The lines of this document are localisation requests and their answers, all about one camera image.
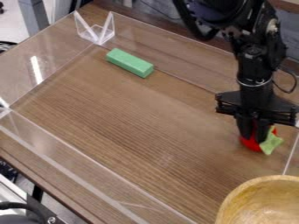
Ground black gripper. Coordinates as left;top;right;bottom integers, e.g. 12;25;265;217
216;78;299;144

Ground red plush strawberry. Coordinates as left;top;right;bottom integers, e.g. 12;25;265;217
239;126;284;155

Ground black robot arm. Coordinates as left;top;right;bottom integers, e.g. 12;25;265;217
172;0;299;144

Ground wooden bowl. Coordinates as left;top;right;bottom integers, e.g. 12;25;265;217
215;175;299;224

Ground green rectangular block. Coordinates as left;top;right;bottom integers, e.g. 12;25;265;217
107;48;155;79

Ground clear acrylic tray walls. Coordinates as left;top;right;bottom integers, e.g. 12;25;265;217
0;16;291;224

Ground black table leg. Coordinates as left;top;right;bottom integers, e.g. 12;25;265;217
32;185;43;202

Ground black cable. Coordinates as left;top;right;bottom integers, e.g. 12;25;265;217
271;67;299;95

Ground black metal bracket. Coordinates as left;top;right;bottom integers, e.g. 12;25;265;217
25;195;68;224

